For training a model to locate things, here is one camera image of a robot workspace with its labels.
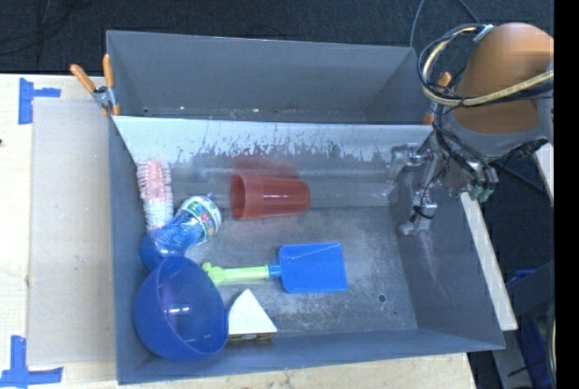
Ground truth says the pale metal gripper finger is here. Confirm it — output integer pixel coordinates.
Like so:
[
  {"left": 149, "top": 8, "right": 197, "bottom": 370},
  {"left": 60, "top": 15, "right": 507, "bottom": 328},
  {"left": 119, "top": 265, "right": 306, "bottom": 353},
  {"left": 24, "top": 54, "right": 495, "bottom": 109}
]
[
  {"left": 396, "top": 201, "right": 439, "bottom": 237},
  {"left": 383, "top": 142, "right": 430, "bottom": 198}
]

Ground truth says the grey metal bin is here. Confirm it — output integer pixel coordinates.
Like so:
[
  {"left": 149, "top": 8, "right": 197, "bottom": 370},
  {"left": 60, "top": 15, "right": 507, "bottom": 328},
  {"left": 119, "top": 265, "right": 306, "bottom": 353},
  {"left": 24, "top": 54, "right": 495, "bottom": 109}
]
[{"left": 104, "top": 29, "right": 508, "bottom": 385}]

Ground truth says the red plastic cup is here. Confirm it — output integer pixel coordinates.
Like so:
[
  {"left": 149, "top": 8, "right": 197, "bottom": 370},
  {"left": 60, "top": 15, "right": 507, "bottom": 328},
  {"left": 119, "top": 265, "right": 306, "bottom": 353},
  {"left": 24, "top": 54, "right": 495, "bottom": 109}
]
[{"left": 229, "top": 172, "right": 312, "bottom": 222}]

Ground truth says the white triangular block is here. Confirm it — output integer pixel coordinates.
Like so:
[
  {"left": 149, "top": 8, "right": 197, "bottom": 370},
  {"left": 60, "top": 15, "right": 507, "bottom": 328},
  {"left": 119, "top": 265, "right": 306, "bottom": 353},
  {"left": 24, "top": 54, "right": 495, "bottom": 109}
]
[{"left": 225, "top": 288, "right": 279, "bottom": 343}]

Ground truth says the clear plastic bottle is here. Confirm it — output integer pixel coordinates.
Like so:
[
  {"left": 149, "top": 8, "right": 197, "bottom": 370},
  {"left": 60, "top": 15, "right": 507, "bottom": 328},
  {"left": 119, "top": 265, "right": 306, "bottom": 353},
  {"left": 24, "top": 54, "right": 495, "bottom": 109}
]
[{"left": 138, "top": 192, "right": 223, "bottom": 271}]

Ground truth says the pink and white bottle brush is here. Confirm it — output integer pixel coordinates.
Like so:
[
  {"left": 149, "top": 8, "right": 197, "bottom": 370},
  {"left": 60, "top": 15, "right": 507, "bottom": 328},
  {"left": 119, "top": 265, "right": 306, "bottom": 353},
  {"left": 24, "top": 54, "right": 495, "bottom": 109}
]
[{"left": 137, "top": 157, "right": 176, "bottom": 232}]

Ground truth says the blue plastic bowl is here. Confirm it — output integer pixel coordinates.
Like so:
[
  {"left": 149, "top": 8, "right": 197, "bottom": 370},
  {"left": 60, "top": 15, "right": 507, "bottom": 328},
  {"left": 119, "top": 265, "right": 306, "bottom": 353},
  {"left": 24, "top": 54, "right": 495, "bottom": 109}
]
[{"left": 132, "top": 255, "right": 229, "bottom": 362}]

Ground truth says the pale wood flat board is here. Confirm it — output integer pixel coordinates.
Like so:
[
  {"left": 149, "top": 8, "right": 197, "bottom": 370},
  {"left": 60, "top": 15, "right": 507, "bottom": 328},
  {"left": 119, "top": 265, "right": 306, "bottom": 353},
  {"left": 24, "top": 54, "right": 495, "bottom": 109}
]
[{"left": 25, "top": 97, "right": 117, "bottom": 368}]

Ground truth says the blue toy shovel green handle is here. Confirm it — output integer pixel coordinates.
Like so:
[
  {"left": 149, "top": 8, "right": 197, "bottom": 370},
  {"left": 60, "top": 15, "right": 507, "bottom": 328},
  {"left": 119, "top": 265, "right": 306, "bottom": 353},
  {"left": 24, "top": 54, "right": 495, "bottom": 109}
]
[{"left": 201, "top": 241, "right": 349, "bottom": 295}]

